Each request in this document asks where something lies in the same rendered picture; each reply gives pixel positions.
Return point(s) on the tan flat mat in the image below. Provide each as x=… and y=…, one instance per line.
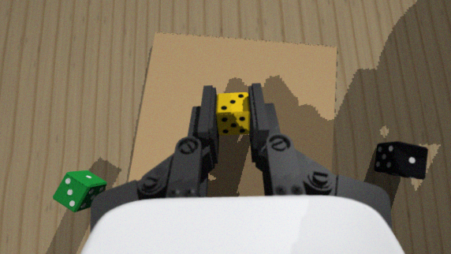
x=299, y=78

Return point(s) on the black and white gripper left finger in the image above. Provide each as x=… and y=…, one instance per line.
x=184, y=174

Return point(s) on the green die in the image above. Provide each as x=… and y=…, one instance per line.
x=78, y=189

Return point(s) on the yellow die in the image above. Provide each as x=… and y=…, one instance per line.
x=233, y=113

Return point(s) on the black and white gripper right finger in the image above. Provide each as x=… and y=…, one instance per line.
x=288, y=172

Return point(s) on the black die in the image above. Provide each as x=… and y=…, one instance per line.
x=401, y=159

